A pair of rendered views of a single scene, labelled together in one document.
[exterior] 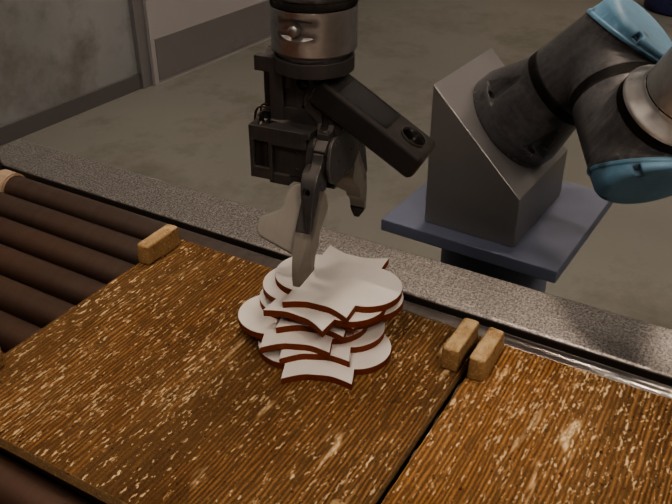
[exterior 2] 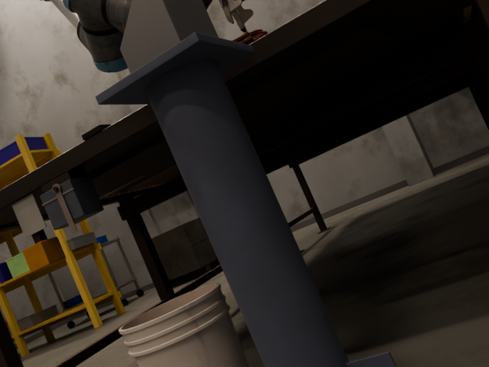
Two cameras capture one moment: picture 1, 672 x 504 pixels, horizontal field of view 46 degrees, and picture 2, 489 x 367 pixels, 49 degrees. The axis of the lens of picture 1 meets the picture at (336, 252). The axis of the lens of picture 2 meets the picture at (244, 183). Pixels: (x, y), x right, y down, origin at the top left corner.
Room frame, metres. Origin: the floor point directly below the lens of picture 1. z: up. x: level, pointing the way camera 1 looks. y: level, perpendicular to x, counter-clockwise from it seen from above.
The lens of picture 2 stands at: (2.23, -0.36, 0.53)
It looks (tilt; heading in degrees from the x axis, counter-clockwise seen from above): 3 degrees up; 173
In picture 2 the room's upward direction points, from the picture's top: 24 degrees counter-clockwise
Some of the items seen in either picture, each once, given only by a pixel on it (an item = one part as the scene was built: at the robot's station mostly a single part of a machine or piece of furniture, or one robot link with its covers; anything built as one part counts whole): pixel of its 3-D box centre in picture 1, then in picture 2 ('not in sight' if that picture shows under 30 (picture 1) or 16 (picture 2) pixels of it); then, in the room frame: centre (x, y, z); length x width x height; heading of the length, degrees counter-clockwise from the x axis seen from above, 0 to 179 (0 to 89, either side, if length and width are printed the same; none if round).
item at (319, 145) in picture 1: (307, 116); not in sight; (0.68, 0.03, 1.17); 0.09 x 0.08 x 0.12; 67
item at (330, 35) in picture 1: (312, 30); not in sight; (0.68, 0.02, 1.25); 0.08 x 0.08 x 0.05
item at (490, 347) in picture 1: (486, 353); not in sight; (0.61, -0.15, 0.95); 0.06 x 0.02 x 0.03; 150
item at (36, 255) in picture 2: not in sight; (35, 232); (0.39, -0.84, 0.74); 0.09 x 0.08 x 0.24; 60
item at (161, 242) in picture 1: (158, 244); not in sight; (0.82, 0.21, 0.95); 0.06 x 0.02 x 0.03; 150
